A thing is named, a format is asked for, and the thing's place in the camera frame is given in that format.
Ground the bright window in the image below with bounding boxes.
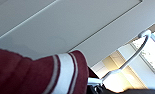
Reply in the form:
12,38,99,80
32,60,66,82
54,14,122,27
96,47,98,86
129,29,155,73

